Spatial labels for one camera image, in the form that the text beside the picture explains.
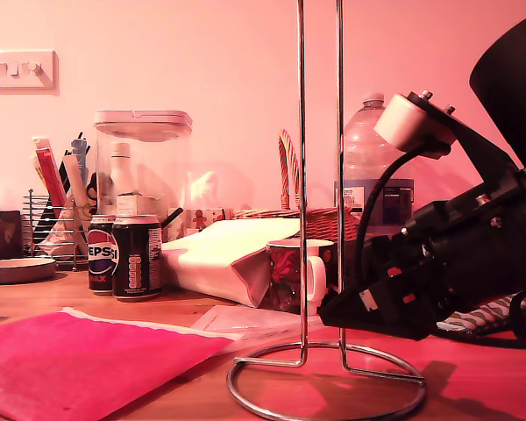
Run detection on red paper packet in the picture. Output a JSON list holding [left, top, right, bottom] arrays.
[[31, 136, 69, 207]]

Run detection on clear jar white lid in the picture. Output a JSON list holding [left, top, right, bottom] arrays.
[[93, 109, 193, 220]]

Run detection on small white box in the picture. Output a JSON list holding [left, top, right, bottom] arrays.
[[115, 194, 167, 217]]

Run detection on white wall light switch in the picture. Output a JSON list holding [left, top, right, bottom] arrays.
[[0, 49, 59, 96]]

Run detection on dark can gold print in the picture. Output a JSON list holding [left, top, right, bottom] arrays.
[[111, 213, 163, 303]]

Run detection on shallow grey dish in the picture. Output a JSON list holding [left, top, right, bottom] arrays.
[[0, 257, 57, 285]]

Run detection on green wave pattern pouch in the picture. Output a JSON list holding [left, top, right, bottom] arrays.
[[436, 293, 526, 337]]

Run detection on white wrist camera on bracket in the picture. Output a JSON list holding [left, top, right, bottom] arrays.
[[373, 89, 525, 198]]

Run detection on gingerbread print tin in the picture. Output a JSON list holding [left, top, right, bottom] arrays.
[[188, 207, 234, 232]]

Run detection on dark floral tissue box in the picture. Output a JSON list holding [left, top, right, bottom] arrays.
[[0, 210, 24, 263]]

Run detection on large clear water bottle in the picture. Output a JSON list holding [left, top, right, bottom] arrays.
[[334, 92, 416, 229]]

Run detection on metal wire rack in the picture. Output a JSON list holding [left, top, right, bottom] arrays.
[[21, 188, 93, 273]]

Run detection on metallic paper towel stand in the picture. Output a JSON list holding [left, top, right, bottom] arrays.
[[226, 0, 427, 421]]

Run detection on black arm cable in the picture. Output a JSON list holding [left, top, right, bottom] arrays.
[[508, 289, 526, 352]]

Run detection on white packet black stripe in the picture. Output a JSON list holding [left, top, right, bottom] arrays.
[[59, 155, 89, 207]]

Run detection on wicker basket with handle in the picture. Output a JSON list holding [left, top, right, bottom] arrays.
[[231, 129, 363, 242]]

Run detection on white paper bag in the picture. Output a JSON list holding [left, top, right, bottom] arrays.
[[160, 218, 308, 309]]

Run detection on Pepsi Max can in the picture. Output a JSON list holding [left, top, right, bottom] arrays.
[[86, 213, 119, 295]]

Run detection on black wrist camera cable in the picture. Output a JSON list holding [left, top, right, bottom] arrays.
[[353, 146, 429, 264]]

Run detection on dark floral mug white handle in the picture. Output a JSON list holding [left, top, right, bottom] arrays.
[[265, 239, 338, 315]]

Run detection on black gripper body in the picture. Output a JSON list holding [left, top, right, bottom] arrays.
[[367, 173, 526, 325]]

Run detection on white bottle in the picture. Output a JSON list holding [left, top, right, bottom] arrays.
[[108, 142, 137, 198]]

